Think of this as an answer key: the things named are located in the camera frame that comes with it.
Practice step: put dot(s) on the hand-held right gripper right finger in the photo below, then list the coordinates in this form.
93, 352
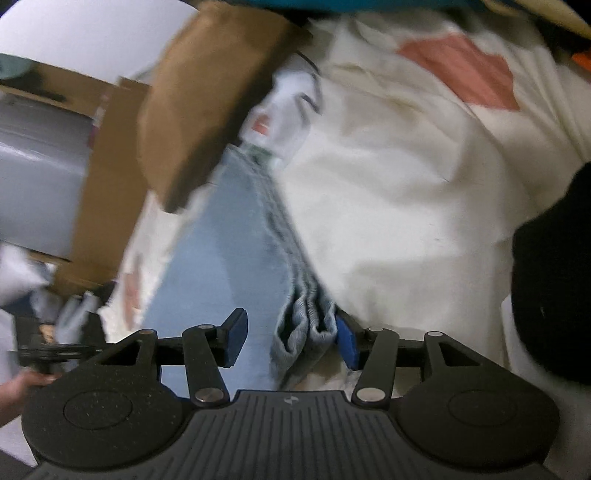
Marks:
346, 344

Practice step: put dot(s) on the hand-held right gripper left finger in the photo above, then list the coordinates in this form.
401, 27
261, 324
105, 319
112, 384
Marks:
238, 337

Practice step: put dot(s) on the blue denim jeans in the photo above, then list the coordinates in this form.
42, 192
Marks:
221, 258

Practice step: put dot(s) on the person's left hand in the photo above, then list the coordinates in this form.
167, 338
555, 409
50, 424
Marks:
18, 392

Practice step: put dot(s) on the white plastic bag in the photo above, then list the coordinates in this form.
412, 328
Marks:
16, 272

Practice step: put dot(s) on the cream printed bed sheet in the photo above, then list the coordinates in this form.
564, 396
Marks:
406, 207

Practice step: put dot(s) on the brown cardboard sheet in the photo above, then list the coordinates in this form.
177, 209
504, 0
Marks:
106, 184

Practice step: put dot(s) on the dark cloth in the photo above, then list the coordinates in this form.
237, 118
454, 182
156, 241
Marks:
558, 277

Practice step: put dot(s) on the mustard brown cloth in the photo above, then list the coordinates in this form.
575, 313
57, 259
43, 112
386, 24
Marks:
203, 101

